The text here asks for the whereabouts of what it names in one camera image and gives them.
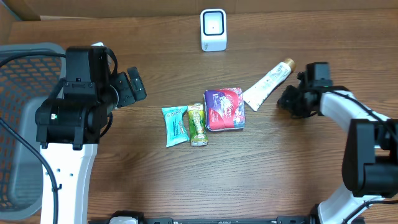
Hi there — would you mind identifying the white barcode scanner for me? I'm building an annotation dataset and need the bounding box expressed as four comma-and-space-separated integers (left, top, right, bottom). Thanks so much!
200, 8, 228, 52

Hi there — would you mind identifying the red purple snack packet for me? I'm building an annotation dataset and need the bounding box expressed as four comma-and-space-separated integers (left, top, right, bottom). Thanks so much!
203, 88, 246, 131

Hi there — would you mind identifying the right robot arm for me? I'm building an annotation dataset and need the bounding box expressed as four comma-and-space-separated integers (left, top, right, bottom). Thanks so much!
277, 62, 397, 223

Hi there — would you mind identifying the grey plastic basket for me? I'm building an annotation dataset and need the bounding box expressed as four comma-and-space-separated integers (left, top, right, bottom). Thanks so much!
0, 42, 68, 222

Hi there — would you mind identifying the teal snack packet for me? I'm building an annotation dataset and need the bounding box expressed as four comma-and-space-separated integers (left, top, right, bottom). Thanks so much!
162, 106, 190, 147

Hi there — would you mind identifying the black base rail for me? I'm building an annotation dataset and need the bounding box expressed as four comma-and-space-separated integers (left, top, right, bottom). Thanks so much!
88, 210, 366, 224

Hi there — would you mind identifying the white tube with gold cap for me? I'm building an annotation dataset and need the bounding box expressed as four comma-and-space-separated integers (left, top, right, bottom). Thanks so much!
243, 58, 296, 111

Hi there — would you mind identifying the green juice pouch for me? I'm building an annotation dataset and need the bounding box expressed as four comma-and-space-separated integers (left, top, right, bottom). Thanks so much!
188, 103, 208, 146

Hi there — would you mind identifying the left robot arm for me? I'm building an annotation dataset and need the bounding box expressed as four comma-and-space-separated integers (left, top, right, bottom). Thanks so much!
35, 45, 147, 223

